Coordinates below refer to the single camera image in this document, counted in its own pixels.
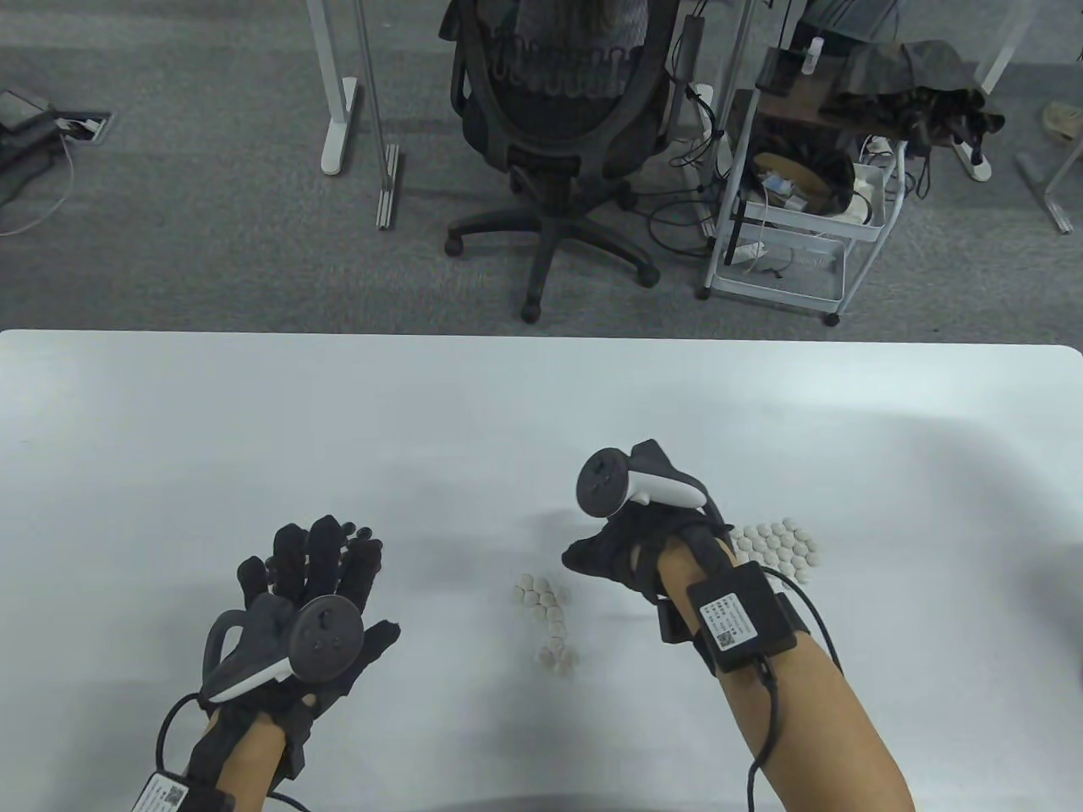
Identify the person's left hand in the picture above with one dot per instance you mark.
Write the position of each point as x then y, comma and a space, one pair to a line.
326, 567

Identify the person's right hand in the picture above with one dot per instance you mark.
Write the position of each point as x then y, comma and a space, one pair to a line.
618, 554

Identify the sorted black go stones group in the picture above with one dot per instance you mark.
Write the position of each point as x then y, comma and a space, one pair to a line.
364, 532

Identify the mixed black white go stones pile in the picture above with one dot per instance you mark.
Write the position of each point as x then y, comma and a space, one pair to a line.
546, 600

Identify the sorted white go stones group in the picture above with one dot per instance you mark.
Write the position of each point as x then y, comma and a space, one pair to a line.
783, 550

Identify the person's right forearm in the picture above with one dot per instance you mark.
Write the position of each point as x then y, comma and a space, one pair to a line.
821, 736

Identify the grey white left hand controller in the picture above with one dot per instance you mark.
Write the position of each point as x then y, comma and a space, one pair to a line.
326, 639

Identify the grey white hand controller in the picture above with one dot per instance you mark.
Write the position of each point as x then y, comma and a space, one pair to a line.
601, 484
326, 639

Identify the grey white right hand controller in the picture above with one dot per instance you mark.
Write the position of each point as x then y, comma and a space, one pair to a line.
601, 484

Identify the white utility cart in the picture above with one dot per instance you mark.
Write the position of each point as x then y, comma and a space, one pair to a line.
778, 292

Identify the black mesh office chair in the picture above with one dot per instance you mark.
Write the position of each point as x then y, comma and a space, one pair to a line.
550, 182

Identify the white desk leg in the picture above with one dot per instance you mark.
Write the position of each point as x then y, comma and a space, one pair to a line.
1007, 59
338, 127

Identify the floor socket box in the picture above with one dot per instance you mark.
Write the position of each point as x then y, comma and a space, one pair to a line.
85, 127

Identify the black power adapter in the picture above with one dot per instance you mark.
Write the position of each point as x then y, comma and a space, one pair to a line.
691, 46

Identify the white power strip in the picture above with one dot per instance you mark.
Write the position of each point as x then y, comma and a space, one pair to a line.
973, 161

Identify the small white bottle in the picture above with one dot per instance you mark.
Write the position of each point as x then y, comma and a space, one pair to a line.
814, 57

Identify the black cloth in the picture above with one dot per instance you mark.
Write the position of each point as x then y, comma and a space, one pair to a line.
905, 76

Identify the grey metal floor foot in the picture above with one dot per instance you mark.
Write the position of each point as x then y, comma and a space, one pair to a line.
1049, 199

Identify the tan shoe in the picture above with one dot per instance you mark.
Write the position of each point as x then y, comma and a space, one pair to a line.
1064, 118

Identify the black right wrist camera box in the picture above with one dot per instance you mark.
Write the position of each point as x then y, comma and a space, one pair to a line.
740, 622

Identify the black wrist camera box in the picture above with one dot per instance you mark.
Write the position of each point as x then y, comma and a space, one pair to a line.
165, 797
740, 622

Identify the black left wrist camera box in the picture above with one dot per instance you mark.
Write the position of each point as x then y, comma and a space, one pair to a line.
165, 797

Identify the aluminium profile post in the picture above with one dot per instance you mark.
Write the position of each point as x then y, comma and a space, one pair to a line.
387, 186

